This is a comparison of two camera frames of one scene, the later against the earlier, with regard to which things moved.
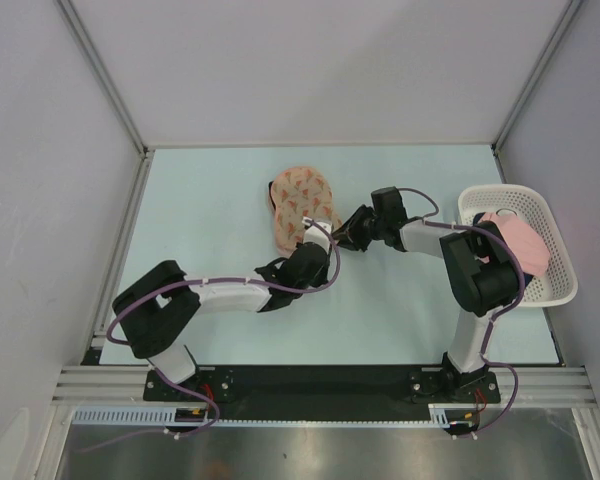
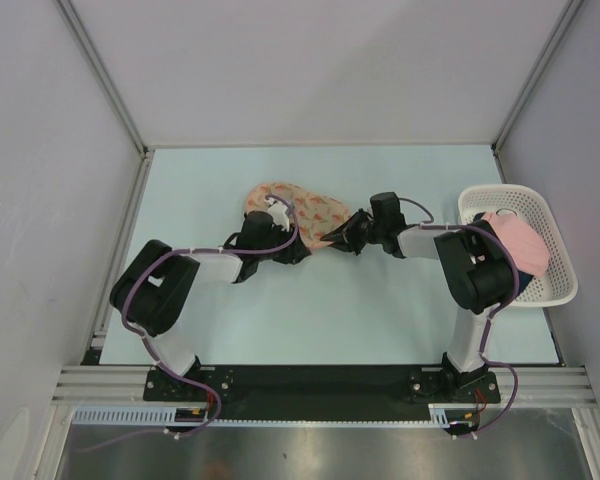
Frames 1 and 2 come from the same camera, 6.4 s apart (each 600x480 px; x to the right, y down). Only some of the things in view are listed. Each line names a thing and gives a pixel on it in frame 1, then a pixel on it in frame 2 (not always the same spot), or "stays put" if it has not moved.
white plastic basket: [558, 284] stays put
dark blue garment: [527, 277] stays put
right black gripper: [348, 233] stays put
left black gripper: [322, 277] to [294, 252]
